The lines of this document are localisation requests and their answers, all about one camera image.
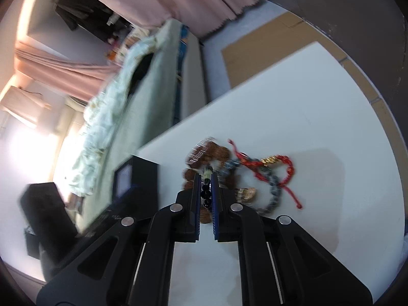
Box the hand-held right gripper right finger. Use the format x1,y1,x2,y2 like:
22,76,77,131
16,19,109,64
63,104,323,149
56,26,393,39
210,172,373,306

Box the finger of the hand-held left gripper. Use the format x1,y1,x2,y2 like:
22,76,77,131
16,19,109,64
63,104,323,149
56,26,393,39
76,202,141,238

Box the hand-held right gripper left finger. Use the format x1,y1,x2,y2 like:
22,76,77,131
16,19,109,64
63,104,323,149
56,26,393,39
36,175,202,306

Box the black bead bracelet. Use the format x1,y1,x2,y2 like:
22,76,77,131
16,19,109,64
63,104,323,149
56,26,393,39
199,164,214,212

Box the brown rudraksha bead bracelet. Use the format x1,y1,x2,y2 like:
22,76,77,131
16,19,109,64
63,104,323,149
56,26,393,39
182,138,236,225

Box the black jewelry box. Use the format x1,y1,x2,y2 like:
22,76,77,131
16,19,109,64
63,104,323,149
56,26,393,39
112,155,160,220

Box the grey bead bracelet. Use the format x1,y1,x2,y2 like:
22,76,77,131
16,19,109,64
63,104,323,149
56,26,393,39
221,158,284,217

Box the red string bracelet gold beads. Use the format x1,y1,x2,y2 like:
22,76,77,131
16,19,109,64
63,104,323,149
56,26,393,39
227,138,303,210

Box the white air conditioner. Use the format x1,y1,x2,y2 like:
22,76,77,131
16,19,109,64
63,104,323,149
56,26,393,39
0,86,52,126

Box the green bed blanket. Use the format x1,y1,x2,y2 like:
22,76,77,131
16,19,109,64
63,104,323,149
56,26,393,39
76,19,188,230

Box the pale crumpled duvet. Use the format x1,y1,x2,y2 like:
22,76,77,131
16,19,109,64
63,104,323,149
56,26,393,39
68,33,160,198

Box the black garment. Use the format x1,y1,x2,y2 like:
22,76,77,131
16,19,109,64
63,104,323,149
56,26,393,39
127,53,154,98

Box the narrow pink curtain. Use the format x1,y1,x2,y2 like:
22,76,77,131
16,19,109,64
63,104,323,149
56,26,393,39
14,40,120,101

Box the flat brown cardboard sheet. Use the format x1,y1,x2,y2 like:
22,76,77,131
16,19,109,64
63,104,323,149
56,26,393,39
221,11,397,134

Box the white bed frame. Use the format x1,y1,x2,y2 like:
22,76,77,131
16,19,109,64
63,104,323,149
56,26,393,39
178,32,211,125

